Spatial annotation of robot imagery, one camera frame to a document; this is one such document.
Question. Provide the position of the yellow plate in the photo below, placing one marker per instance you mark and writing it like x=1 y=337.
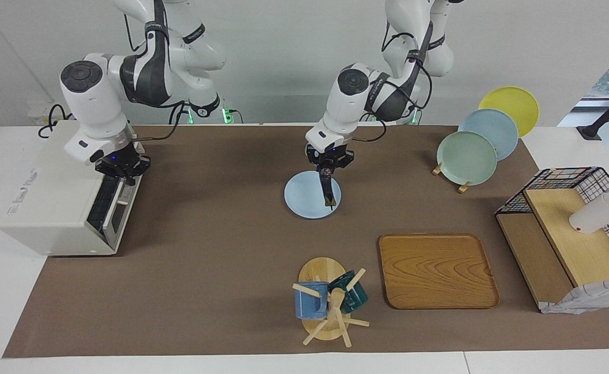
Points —
x=517 y=104

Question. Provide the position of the beige toaster oven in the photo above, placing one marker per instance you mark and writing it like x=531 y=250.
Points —
x=55 y=197

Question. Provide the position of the pale green plate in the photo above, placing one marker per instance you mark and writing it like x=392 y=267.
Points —
x=466 y=158

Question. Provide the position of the wooden mug tree stand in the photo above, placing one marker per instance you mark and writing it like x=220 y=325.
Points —
x=320 y=270

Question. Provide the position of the glass oven door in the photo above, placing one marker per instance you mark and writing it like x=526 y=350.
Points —
x=122 y=208

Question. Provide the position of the brown table mat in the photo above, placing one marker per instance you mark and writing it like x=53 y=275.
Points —
x=205 y=291

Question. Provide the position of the wooden plate rack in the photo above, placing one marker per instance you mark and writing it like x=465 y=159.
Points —
x=463 y=188

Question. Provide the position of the light blue serving plate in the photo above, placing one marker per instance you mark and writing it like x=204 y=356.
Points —
x=304 y=197

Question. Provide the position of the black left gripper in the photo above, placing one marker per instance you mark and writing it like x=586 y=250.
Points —
x=330 y=157

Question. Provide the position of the rectangular wooden tray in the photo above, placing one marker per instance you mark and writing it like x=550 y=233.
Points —
x=436 y=270

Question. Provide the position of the dark purple eggplant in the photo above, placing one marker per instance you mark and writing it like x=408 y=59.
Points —
x=327 y=189

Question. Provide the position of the light blue racked plate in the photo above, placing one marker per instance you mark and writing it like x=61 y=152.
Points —
x=499 y=127

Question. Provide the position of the blue mug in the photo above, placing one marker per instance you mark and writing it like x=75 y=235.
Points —
x=309 y=304

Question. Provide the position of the two-tier wooden shelf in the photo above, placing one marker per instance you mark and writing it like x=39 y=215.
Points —
x=574 y=244

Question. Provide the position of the white power strip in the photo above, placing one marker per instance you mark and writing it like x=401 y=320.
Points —
x=39 y=114

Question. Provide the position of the grey white cloth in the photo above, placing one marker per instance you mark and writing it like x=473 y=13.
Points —
x=584 y=300

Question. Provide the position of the white paper cup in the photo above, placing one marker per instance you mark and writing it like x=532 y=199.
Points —
x=595 y=215

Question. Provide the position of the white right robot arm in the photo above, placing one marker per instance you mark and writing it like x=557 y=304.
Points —
x=94 y=98

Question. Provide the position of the dark green mug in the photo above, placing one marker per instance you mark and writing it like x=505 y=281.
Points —
x=356 y=298

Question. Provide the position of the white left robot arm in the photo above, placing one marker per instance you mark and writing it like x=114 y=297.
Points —
x=343 y=104

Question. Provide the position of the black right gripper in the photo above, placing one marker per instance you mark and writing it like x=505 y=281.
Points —
x=125 y=162

